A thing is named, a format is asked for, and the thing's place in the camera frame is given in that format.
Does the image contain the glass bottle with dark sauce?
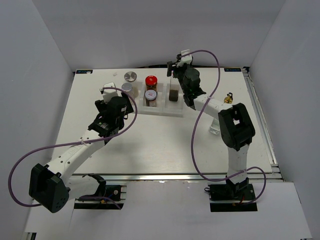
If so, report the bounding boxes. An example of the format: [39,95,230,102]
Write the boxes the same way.
[169,77,180,102]

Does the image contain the red-cap brown sauce bottle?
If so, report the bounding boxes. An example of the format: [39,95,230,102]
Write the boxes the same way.
[145,75,158,93]

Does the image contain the white blue-label silver-lid shaker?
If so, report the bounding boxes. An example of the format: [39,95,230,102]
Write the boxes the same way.
[121,82,135,99]

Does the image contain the white-lid dark spice jar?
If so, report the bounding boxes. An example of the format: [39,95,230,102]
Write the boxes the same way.
[144,89,157,107]

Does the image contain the beige powder silver-lid jar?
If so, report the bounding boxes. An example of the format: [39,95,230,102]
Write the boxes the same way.
[124,71,139,98]

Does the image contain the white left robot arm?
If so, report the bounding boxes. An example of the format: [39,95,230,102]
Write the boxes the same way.
[29,92,137,213]

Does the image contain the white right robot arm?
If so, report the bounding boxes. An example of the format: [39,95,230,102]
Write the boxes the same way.
[167,61,256,200]

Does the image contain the white three-compartment plastic tray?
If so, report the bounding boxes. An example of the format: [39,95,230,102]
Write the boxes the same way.
[134,81,185,117]

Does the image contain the right blue corner sticker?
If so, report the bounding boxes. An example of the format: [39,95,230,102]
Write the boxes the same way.
[223,67,242,72]

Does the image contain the blue corner sticker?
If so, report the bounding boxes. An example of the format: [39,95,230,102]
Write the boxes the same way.
[223,67,242,72]
[75,69,93,75]

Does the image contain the left blue corner sticker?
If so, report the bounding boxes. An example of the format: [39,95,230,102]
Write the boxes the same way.
[75,69,93,75]

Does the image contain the clear glass oil bottle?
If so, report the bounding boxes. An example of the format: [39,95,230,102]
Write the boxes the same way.
[208,92,234,135]

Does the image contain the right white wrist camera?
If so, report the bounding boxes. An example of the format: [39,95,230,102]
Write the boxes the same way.
[175,49,193,67]

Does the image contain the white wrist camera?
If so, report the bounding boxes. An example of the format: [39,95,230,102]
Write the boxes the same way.
[99,82,119,104]
[175,49,193,67]

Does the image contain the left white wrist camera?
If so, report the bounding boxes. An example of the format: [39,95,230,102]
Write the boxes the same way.
[99,82,119,104]

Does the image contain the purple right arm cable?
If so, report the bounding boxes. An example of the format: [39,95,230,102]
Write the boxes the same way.
[182,49,267,205]

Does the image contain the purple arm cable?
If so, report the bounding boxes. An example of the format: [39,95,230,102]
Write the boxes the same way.
[7,87,138,209]
[182,49,267,205]

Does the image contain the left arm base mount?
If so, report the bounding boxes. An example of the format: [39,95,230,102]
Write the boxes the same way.
[74,173,127,210]

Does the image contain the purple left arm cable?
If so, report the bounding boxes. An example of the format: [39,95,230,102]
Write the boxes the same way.
[7,87,138,209]

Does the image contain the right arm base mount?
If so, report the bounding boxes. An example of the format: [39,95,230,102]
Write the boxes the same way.
[204,184,258,213]

